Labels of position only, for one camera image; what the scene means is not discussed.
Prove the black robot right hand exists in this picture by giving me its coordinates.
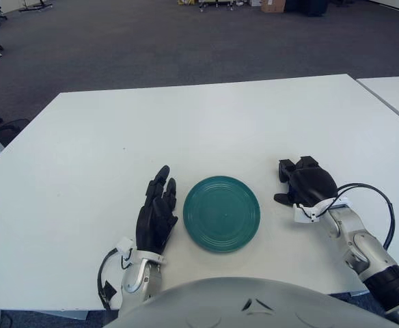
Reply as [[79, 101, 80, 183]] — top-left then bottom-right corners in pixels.
[[273, 155, 339, 208]]

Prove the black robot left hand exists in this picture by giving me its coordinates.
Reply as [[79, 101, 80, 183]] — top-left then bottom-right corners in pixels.
[[135, 165, 179, 254]]

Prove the green round plate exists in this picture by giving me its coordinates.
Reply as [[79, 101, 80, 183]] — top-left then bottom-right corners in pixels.
[[182, 175, 262, 254]]

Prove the black cabinet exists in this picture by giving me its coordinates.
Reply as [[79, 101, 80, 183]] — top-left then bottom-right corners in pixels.
[[284, 0, 330, 17]]

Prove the cardboard box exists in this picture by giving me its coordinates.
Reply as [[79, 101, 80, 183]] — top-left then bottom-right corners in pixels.
[[260, 0, 286, 14]]

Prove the wheeled cart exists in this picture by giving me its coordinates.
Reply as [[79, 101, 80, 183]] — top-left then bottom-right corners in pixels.
[[176, 0, 251, 11]]

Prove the black stand base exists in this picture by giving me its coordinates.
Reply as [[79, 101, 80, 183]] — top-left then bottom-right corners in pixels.
[[17, 0, 53, 13]]

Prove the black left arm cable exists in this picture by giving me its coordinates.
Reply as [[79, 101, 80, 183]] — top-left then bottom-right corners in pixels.
[[96, 247, 122, 311]]

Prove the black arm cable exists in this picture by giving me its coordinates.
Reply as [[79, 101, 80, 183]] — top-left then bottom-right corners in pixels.
[[96, 247, 122, 311], [334, 183, 396, 250]]

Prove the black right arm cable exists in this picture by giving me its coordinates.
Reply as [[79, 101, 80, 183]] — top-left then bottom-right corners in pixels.
[[334, 183, 396, 250]]

